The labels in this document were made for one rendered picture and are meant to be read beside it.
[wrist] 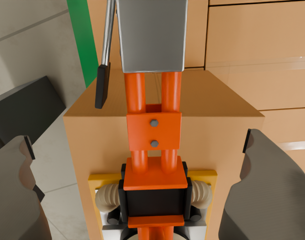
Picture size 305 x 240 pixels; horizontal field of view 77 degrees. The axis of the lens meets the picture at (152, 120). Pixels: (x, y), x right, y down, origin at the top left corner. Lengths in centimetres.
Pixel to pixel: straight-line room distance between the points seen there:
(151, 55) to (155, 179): 15
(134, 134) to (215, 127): 22
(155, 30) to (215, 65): 62
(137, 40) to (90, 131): 25
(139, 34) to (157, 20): 2
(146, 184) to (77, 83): 121
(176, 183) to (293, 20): 75
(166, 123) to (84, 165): 28
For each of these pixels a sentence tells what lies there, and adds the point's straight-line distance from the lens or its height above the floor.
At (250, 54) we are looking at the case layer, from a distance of 84.
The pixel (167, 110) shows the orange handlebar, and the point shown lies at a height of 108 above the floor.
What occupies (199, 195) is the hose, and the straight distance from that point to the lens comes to 40.
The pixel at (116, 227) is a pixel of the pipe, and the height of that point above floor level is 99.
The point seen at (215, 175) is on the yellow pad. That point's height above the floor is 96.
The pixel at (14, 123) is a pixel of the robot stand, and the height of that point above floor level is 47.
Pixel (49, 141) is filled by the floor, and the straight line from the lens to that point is 171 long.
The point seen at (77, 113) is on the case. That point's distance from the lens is 41.
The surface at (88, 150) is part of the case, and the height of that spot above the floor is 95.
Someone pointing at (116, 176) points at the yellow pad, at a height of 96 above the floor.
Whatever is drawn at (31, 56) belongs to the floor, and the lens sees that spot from 149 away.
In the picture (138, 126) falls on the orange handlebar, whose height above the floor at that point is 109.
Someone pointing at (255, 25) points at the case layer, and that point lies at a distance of 83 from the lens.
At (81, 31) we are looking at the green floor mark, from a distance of 134.
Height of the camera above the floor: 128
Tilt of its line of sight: 63 degrees down
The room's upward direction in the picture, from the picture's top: 177 degrees clockwise
